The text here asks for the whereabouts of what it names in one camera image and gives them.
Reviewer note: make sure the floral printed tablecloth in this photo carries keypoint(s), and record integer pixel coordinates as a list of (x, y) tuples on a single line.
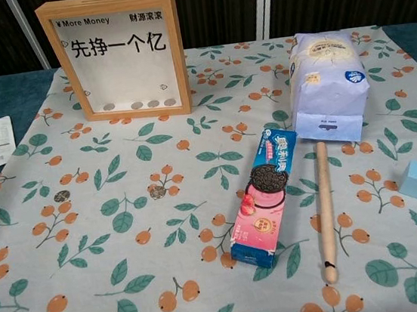
[(128, 249)]

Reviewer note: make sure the wooden drumstick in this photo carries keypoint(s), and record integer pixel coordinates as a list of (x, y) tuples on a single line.
[(325, 206)]

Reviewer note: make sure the white partition post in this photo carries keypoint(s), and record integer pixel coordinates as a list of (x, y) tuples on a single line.
[(264, 4), (31, 33)]

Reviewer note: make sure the wooden frame coin bank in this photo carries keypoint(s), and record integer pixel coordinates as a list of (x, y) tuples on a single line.
[(126, 78)]

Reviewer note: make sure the Oreo strawberry cookie box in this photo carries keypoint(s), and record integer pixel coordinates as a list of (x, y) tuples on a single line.
[(263, 202)]

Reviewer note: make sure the silver coin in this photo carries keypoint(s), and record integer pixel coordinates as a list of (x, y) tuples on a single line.
[(157, 192), (136, 105), (62, 196), (170, 101), (108, 107), (153, 103)]

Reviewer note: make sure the pale purple paper bag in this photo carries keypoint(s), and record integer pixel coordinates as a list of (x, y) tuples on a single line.
[(329, 84)]

